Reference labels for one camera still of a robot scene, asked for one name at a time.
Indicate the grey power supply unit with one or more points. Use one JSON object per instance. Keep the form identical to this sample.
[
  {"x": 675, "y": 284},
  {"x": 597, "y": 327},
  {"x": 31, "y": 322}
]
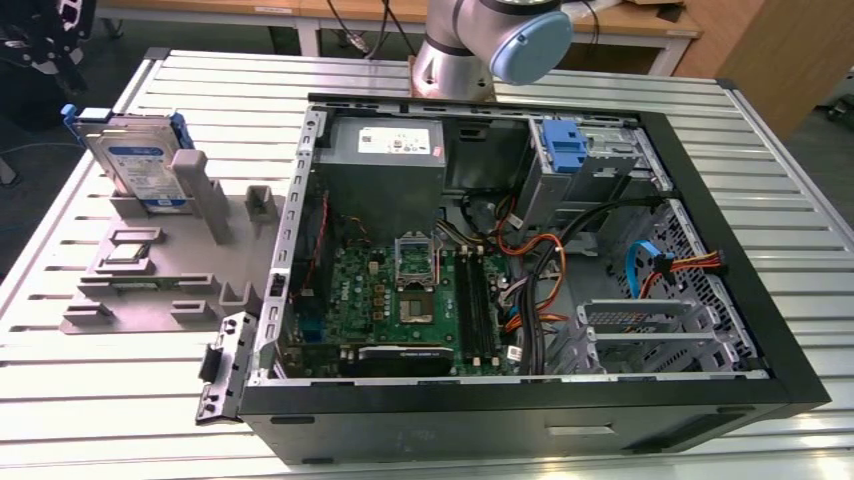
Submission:
[{"x": 381, "y": 190}]

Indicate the black graphics card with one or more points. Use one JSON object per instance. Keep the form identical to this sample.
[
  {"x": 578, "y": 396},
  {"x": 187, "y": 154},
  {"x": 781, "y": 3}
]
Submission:
[{"x": 401, "y": 362}]

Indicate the brown wooden cabinet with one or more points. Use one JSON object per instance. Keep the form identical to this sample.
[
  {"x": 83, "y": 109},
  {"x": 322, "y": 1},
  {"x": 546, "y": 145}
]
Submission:
[{"x": 788, "y": 60}]

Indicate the grey hinged case bracket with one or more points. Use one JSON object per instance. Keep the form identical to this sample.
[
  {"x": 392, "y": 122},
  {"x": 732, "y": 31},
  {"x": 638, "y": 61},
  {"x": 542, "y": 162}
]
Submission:
[{"x": 234, "y": 350}]

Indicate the CPU socket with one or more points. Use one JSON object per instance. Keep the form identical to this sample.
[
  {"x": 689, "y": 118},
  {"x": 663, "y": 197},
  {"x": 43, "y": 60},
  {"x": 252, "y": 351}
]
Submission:
[{"x": 420, "y": 307}]

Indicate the metal disk bay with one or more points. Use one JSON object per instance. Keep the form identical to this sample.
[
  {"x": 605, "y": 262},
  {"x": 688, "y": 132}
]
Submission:
[{"x": 654, "y": 338}]

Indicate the wooden desk white frame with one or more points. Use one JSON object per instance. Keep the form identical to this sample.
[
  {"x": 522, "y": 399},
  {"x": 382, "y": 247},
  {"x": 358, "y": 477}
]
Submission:
[
  {"x": 648, "y": 22},
  {"x": 201, "y": 15}
]

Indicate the hard disk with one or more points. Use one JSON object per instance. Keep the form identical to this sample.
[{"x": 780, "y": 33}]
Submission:
[{"x": 141, "y": 160}]

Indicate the black PC case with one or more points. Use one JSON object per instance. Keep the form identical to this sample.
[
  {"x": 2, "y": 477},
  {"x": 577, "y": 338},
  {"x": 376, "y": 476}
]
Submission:
[{"x": 468, "y": 430}]

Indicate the black RAM slot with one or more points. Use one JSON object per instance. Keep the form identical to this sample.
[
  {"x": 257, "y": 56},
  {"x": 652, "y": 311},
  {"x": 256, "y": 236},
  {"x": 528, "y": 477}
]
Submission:
[
  {"x": 488, "y": 310},
  {"x": 470, "y": 310}
]

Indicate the silver optical drive cage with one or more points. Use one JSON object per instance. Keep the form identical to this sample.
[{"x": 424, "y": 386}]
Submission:
[{"x": 554, "y": 200}]

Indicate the green motherboard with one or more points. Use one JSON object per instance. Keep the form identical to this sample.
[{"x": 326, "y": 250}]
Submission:
[{"x": 364, "y": 320}]

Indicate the grey parts rack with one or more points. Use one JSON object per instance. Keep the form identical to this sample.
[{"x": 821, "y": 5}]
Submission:
[{"x": 174, "y": 260}]

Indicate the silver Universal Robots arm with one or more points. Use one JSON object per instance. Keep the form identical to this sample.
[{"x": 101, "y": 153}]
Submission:
[{"x": 454, "y": 65}]

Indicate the silver CPU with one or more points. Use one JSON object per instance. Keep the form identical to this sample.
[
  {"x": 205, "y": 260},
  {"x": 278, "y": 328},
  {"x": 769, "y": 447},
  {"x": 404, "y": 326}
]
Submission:
[{"x": 127, "y": 253}]

